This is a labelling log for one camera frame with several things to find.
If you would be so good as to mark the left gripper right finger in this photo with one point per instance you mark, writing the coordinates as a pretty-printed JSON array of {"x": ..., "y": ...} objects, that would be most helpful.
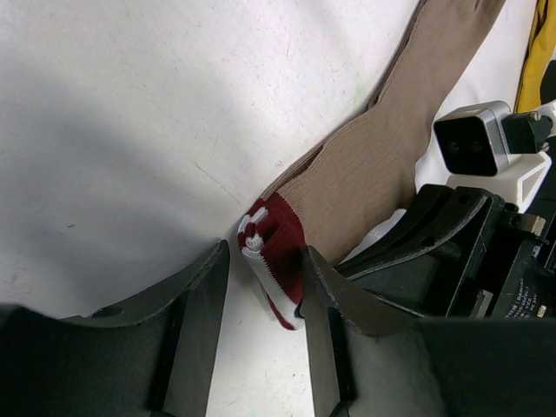
[{"x": 369, "y": 359}]

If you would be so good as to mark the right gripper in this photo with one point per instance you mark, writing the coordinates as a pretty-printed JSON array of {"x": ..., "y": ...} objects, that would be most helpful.
[{"x": 461, "y": 252}]

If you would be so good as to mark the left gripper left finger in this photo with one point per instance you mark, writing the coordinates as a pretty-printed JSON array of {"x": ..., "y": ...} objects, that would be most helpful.
[{"x": 152, "y": 354}]

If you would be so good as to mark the tan sock with red cuff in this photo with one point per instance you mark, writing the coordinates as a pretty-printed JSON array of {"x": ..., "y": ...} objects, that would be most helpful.
[{"x": 362, "y": 172}]

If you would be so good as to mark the yellow sock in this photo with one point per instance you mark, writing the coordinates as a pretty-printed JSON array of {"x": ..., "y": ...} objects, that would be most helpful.
[{"x": 540, "y": 48}]

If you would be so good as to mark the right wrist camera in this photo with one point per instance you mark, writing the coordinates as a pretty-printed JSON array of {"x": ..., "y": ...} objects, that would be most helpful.
[{"x": 488, "y": 146}]

